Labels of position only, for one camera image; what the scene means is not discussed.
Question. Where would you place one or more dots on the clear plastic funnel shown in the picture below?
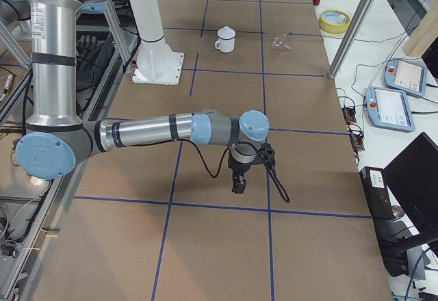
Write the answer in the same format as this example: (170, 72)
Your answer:
(280, 42)

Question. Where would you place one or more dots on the black computer box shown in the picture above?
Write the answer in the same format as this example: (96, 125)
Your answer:
(376, 193)

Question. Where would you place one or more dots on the upper orange connector block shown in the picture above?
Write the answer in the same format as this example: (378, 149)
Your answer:
(349, 114)

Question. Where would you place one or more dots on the wooden block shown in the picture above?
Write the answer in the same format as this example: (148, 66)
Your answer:
(424, 35)

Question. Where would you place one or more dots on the near teach pendant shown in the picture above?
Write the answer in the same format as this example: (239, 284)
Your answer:
(389, 109)

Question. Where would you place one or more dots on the white camera pillar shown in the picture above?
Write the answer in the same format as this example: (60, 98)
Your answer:
(156, 62)

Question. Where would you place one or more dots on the white enamel cup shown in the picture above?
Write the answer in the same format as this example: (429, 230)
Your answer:
(225, 44)

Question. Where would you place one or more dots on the yellow tape roll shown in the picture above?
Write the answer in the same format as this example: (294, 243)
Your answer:
(334, 21)

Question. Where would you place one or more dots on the black monitor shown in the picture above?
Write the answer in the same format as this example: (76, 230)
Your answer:
(412, 178)

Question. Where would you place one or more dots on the orange connector block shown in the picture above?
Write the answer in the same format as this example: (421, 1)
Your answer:
(349, 114)
(356, 140)

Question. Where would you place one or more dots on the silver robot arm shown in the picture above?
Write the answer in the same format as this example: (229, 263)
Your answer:
(56, 139)

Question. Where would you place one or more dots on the lower orange connector block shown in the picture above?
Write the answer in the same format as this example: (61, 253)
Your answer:
(356, 140)

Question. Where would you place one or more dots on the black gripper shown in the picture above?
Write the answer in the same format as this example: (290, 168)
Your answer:
(240, 168)

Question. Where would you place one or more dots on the far teach pendant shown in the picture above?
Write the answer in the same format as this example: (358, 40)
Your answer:
(406, 76)

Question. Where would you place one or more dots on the aluminium frame post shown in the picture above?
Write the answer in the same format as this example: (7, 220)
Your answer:
(357, 20)

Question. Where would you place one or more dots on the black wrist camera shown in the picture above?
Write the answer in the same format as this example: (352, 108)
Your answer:
(267, 156)

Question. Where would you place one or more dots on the teach pendant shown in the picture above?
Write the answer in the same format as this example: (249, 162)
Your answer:
(406, 76)
(389, 109)

